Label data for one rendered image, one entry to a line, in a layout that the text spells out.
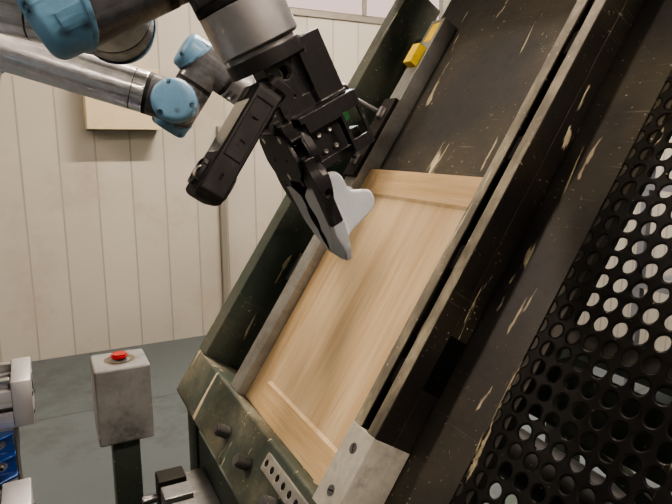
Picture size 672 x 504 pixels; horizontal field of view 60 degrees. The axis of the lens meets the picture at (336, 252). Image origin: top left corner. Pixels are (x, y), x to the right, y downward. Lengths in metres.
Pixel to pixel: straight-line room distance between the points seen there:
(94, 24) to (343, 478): 0.63
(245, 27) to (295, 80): 0.07
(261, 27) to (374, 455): 0.57
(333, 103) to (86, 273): 3.82
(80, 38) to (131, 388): 1.02
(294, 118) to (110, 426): 1.05
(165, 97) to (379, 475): 0.70
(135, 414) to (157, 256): 2.94
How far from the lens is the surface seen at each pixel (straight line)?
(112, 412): 1.44
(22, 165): 4.18
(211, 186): 0.50
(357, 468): 0.84
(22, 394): 1.25
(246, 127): 0.51
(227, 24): 0.51
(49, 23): 0.51
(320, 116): 0.53
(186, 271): 4.38
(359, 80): 1.58
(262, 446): 1.11
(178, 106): 1.07
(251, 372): 1.28
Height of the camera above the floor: 1.42
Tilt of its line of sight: 11 degrees down
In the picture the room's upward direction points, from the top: straight up
